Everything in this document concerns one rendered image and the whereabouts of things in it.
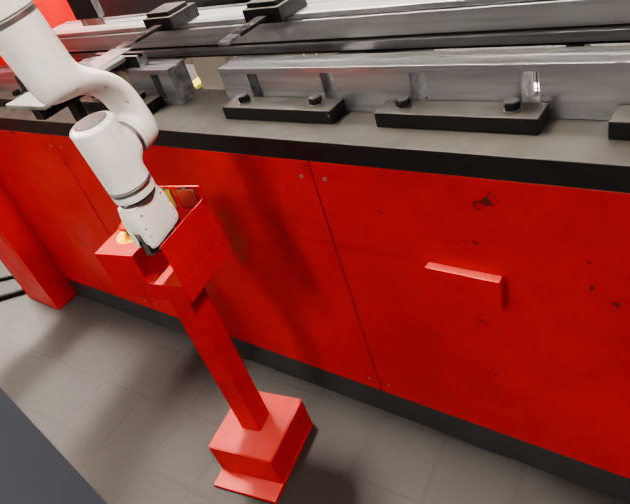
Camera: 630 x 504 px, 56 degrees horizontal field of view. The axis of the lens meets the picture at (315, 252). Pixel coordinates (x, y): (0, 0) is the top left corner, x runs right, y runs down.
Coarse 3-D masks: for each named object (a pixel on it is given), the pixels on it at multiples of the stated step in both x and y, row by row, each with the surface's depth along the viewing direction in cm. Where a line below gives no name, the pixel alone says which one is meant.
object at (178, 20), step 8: (160, 8) 170; (168, 8) 167; (176, 8) 167; (184, 8) 167; (192, 8) 169; (152, 16) 169; (160, 16) 167; (168, 16) 165; (176, 16) 166; (184, 16) 168; (192, 16) 170; (152, 24) 169; (160, 24) 168; (168, 24) 166; (176, 24) 166; (144, 32) 166; (152, 32) 165; (128, 40) 163; (136, 40) 162; (120, 48) 160
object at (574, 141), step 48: (192, 144) 137; (240, 144) 127; (288, 144) 118; (336, 144) 111; (384, 144) 105; (432, 144) 101; (480, 144) 96; (528, 144) 93; (576, 144) 89; (624, 144) 86
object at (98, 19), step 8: (72, 0) 151; (80, 0) 149; (88, 0) 147; (96, 0) 148; (72, 8) 153; (80, 8) 151; (88, 8) 149; (96, 8) 148; (80, 16) 153; (88, 16) 151; (96, 16) 150; (88, 24) 155; (96, 24) 153; (104, 24) 151
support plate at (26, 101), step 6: (84, 60) 161; (90, 60) 160; (114, 60) 153; (120, 60) 152; (102, 66) 151; (108, 66) 150; (114, 66) 150; (24, 96) 149; (30, 96) 148; (12, 102) 148; (18, 102) 146; (24, 102) 145; (30, 102) 143; (36, 102) 142; (12, 108) 147; (18, 108) 145; (24, 108) 144; (30, 108) 142; (36, 108) 140; (42, 108) 138
